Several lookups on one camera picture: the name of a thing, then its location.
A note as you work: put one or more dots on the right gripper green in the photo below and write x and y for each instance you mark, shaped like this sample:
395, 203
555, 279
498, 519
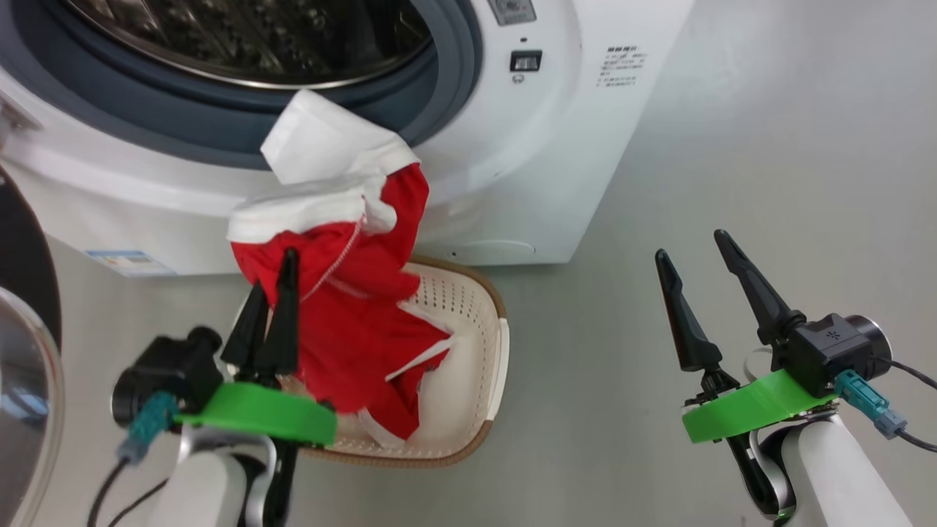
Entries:
754, 406

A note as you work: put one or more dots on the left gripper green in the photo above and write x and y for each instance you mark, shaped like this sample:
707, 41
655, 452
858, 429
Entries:
263, 411

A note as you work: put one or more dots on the red and white garment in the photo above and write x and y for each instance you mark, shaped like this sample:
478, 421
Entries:
351, 322

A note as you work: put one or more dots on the washing machine glass door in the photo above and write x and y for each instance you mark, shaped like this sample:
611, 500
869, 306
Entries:
22, 241

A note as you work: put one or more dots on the cream laundry basket brown rim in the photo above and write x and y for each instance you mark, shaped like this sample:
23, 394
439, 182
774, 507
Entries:
468, 351

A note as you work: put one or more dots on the white front-load washing machine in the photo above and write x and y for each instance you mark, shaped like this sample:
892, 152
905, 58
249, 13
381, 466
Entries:
556, 161

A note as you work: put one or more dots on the steel washer drum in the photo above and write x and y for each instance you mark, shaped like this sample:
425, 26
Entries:
256, 36

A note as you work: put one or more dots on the black door latch socket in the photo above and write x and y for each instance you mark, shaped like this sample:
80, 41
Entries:
525, 61

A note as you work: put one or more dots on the blue energy label sticker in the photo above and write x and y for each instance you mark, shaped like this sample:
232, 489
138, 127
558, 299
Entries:
128, 262

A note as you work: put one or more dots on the grey warning sticker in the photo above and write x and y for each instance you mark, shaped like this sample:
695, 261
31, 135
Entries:
512, 11

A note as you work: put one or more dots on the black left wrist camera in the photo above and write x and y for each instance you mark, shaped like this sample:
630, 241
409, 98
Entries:
168, 366

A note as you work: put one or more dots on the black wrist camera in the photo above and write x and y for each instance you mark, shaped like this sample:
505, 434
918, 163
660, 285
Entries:
827, 351
168, 366

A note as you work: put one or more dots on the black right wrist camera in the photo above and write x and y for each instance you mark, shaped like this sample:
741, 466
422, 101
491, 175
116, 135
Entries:
827, 351

